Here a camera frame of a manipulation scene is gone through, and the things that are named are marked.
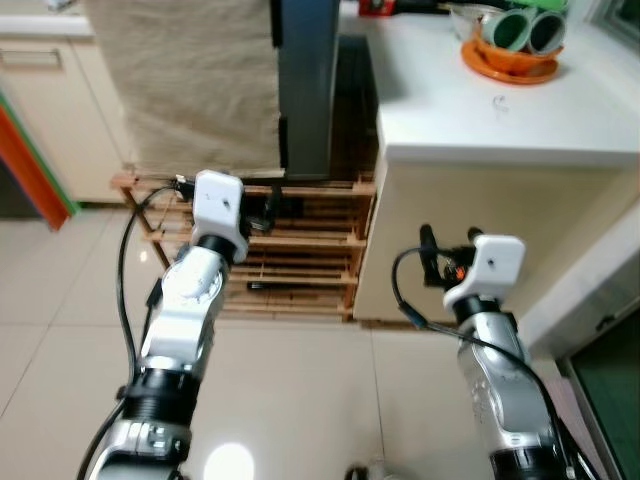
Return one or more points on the green board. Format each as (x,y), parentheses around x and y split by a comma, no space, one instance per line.
(45,163)

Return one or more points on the pink floor mat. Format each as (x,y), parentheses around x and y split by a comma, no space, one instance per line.
(575,430)

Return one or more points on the large beige ribbed cloth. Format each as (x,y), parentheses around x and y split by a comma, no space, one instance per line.
(180,80)

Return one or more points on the orange bowl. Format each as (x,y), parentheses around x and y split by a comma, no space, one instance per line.
(510,68)

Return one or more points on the wooden wine rack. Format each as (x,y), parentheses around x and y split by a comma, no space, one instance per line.
(310,260)

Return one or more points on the beige kitchen cabinet white worktop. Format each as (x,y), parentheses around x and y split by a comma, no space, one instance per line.
(50,110)

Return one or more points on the small dark grey fridge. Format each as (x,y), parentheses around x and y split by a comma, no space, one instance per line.
(305,80)

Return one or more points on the small red box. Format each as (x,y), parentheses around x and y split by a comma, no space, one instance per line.
(372,6)

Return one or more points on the white counter unit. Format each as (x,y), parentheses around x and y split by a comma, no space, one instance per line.
(470,130)

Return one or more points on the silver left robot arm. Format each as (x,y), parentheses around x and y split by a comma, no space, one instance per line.
(185,300)

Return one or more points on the large black fridge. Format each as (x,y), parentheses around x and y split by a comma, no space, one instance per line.
(12,195)

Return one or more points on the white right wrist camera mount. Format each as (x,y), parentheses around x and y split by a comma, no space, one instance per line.
(495,265)

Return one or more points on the glass sliding door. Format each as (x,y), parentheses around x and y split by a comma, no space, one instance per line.
(610,400)

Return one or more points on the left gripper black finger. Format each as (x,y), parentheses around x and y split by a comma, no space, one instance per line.
(275,210)

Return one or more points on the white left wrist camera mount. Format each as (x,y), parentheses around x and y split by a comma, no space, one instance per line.
(218,205)

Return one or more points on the clear glass bowl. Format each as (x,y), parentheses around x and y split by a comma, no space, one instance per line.
(465,20)

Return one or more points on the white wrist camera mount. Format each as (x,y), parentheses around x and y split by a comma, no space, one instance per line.
(495,265)
(218,205)

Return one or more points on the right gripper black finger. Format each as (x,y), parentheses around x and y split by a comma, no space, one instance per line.
(429,250)
(476,237)

